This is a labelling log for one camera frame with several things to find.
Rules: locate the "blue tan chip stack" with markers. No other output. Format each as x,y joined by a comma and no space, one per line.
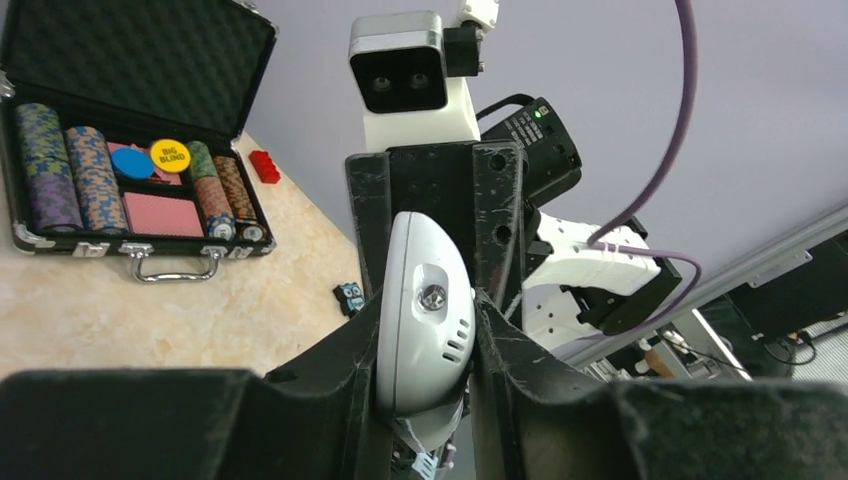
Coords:
95,181

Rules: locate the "green red chip stack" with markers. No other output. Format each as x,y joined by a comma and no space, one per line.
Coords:
217,214

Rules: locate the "blue round chip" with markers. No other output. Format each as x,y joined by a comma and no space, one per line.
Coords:
132,163

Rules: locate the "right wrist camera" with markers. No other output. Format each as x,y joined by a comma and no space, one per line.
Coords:
411,70

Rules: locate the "white remote control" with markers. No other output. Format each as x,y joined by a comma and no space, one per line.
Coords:
426,336

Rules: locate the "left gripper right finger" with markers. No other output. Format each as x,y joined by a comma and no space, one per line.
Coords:
534,417

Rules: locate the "black poker chip case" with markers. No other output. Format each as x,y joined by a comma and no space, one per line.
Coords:
138,72

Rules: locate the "purple green chip stack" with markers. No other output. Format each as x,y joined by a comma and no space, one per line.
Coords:
53,198

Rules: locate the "yellow big blind chip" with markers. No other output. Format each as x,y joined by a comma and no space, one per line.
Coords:
170,156

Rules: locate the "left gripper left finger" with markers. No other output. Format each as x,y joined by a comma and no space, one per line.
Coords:
313,417

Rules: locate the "red toy brick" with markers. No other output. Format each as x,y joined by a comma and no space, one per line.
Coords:
265,167

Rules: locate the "pink card deck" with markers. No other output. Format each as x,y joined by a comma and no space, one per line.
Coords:
161,216

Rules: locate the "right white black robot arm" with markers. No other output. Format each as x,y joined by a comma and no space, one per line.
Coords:
616,282

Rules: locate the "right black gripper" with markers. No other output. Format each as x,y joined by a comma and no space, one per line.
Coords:
473,190

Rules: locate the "brown orange chip stack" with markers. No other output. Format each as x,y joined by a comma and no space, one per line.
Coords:
247,222

